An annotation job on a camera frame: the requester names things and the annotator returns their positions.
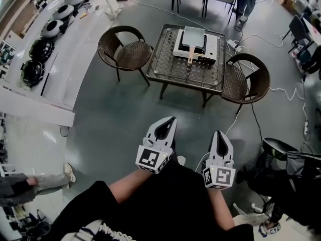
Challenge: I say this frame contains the black cable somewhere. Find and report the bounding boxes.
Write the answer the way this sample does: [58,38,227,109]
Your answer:
[250,101,264,148]

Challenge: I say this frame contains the black helmet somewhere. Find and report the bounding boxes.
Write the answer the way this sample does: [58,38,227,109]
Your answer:
[28,39,56,61]
[20,60,46,87]

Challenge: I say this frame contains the brown wicker chair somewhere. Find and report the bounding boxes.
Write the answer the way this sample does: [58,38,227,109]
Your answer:
[97,25,154,86]
[219,53,271,115]

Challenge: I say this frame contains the long white counter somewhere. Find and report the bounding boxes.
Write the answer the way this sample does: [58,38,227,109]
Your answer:
[0,0,132,128]

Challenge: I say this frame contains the person's black clothing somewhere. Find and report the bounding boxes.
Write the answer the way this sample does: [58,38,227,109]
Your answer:
[49,154,254,241]

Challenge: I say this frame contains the person's left forearm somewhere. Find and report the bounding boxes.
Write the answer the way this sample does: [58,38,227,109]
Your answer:
[109,166,151,203]

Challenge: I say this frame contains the black dining chair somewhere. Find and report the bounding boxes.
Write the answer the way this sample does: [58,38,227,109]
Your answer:
[282,15,314,55]

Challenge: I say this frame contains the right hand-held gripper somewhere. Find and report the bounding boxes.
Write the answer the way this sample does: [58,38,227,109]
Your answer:
[202,131,236,190]

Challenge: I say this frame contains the glass top wicker table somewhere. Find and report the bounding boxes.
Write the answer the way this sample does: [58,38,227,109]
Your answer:
[145,24,228,107]

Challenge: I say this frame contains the white power cable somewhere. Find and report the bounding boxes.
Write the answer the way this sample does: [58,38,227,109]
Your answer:
[195,108,242,171]
[269,86,308,122]

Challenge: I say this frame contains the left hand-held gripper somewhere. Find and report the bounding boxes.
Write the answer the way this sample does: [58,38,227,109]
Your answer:
[135,116,178,175]

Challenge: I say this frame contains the grey square frying pan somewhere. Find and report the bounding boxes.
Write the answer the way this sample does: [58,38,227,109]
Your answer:
[181,26,205,65]

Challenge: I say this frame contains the spare hand-held gripper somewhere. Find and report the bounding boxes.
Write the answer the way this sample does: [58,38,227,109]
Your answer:
[259,220,281,236]

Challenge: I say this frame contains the white portable stove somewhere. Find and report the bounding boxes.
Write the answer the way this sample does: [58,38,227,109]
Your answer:
[173,29,218,66]

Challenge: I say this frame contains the person's right forearm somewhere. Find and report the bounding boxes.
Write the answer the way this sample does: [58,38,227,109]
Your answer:
[207,188,236,232]

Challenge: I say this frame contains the black office chair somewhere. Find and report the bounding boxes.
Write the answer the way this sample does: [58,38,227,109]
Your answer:
[262,137,321,225]

